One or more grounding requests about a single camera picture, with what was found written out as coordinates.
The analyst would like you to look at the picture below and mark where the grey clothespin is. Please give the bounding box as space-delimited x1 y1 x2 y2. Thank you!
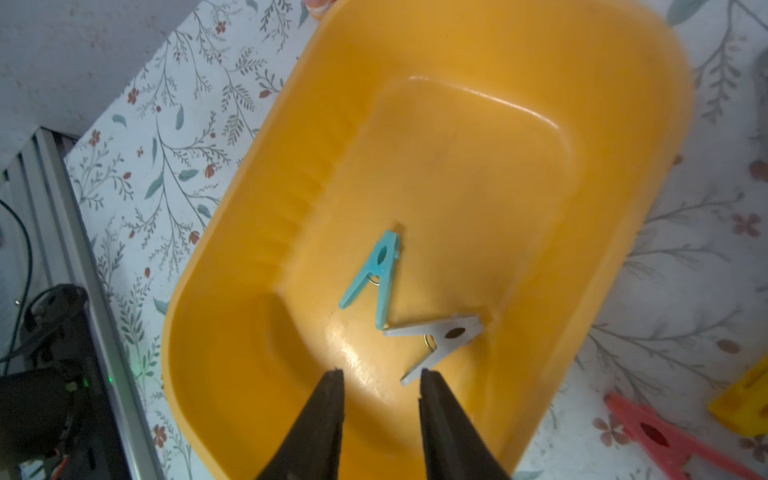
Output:
382 315 484 387

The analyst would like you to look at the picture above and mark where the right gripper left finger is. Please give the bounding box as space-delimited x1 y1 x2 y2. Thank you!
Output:
257 369 345 479

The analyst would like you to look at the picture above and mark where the yellow plastic storage box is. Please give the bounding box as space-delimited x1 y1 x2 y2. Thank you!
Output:
162 1 692 479

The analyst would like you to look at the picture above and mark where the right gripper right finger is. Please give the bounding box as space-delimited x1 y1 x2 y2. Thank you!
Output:
419 369 510 479

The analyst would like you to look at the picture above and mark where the teal clothespin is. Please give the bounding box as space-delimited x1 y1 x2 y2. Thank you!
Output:
339 230 400 330

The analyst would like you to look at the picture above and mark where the floral table mat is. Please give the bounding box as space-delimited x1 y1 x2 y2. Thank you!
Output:
65 1 767 479

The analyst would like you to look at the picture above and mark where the red clothespin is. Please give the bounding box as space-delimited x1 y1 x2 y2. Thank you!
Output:
604 392 763 480

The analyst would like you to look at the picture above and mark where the yellow clothespin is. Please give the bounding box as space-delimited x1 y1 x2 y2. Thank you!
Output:
708 356 767 437

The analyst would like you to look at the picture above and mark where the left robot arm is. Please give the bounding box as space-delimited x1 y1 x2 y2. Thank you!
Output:
1 284 99 479

